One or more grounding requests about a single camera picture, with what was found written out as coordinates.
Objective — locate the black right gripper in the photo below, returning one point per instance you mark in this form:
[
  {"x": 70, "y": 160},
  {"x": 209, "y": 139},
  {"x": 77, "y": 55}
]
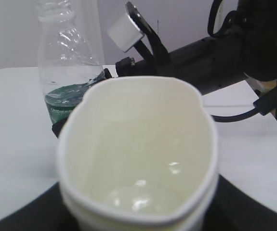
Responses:
[{"x": 128, "y": 67}]

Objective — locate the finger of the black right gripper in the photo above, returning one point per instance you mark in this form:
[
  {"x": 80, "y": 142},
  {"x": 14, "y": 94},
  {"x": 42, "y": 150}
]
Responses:
[{"x": 57, "y": 127}]

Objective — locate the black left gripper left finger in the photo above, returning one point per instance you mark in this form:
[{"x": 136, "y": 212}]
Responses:
[{"x": 45, "y": 213}]

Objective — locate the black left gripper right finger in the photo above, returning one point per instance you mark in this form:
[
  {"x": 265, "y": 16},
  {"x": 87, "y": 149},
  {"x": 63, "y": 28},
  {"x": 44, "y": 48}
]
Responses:
[{"x": 233, "y": 210}]

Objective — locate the clear water bottle green label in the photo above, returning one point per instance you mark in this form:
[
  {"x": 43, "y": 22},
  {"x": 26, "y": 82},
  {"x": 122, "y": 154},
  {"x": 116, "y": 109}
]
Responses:
[{"x": 67, "y": 66}]

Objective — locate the white paper cup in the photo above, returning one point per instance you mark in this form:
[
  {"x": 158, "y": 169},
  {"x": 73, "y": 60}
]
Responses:
[{"x": 139, "y": 154}]

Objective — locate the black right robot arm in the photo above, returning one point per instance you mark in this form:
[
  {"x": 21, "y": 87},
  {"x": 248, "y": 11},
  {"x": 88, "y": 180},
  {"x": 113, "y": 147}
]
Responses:
[{"x": 244, "y": 46}]

